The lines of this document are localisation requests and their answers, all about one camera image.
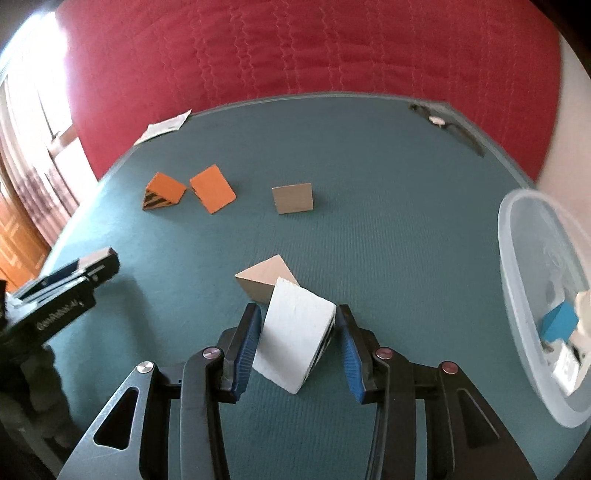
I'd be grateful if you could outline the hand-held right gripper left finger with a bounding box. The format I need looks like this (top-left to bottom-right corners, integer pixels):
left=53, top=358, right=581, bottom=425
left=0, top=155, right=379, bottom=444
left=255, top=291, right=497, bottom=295
left=65, top=302, right=264, bottom=480

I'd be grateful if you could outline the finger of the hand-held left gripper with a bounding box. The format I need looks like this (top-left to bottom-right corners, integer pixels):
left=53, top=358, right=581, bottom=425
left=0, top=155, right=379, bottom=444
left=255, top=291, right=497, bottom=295
left=76, top=247, right=122, bottom=289
left=16, top=258, right=90, bottom=300

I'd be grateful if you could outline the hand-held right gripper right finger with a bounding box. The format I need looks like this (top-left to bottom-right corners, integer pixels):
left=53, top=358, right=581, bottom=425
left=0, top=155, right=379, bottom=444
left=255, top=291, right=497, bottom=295
left=336, top=304, right=539, bottom=480

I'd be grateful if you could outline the white striped wooden wedge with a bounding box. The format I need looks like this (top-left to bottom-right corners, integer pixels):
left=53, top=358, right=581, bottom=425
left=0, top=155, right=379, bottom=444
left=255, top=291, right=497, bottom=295
left=252, top=277, right=337, bottom=395

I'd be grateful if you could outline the beige wooden wedge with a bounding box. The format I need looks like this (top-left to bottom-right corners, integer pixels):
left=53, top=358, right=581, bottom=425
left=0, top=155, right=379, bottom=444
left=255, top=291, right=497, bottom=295
left=235, top=255, right=300, bottom=305

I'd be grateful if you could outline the orange striped wooden wedge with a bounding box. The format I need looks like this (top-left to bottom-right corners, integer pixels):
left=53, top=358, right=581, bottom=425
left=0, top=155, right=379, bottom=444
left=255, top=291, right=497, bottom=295
left=142, top=172, right=188, bottom=212
left=189, top=165, right=236, bottom=215

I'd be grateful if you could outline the brown wooden block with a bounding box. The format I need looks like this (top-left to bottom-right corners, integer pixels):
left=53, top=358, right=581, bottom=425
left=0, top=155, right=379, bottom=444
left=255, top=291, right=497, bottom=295
left=271, top=183, right=314, bottom=215

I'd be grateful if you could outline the clear plastic container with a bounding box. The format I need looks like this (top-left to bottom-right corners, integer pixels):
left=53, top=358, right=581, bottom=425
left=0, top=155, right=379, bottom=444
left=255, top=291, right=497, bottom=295
left=498, top=188, right=591, bottom=428

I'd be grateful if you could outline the teal square tile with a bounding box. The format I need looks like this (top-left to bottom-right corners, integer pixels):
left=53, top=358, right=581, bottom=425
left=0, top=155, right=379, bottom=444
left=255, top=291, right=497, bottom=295
left=540, top=300, right=583, bottom=344

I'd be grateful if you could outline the white power adapter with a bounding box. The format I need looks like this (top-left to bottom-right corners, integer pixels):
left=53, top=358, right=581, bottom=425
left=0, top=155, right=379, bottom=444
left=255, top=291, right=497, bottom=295
left=551, top=344, right=583, bottom=395

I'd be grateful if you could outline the wooden door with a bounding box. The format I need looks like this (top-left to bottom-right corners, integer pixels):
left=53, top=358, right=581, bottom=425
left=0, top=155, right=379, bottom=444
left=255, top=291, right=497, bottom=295
left=0, top=189, right=51, bottom=282

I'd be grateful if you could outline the grey fuzzy garment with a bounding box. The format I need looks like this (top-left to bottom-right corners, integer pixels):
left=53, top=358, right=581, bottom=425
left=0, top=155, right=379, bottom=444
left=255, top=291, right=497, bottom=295
left=0, top=344, right=75, bottom=462

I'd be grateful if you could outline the patterned window curtain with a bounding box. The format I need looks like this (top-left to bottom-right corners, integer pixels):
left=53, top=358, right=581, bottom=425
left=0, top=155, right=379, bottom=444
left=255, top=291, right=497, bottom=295
left=0, top=78, right=79, bottom=232

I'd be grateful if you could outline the teal table mat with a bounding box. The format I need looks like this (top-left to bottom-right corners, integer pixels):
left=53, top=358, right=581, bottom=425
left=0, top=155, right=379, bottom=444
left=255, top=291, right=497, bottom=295
left=34, top=92, right=578, bottom=480

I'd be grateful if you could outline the white paper leaflet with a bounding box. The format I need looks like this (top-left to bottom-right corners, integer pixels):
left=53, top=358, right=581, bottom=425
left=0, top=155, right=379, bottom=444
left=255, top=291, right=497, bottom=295
left=134, top=109, right=192, bottom=145

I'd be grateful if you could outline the window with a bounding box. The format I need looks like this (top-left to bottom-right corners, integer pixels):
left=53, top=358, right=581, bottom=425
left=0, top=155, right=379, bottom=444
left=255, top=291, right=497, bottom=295
left=18, top=14, right=75, bottom=139

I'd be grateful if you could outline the red quilted blanket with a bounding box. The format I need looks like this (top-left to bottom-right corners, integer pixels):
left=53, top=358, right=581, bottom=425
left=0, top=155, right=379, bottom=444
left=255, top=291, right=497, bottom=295
left=51, top=0, right=566, bottom=185

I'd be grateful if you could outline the wristwatch with dark strap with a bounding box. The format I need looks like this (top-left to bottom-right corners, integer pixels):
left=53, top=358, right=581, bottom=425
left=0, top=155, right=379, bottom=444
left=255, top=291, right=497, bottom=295
left=409, top=102, right=485, bottom=158

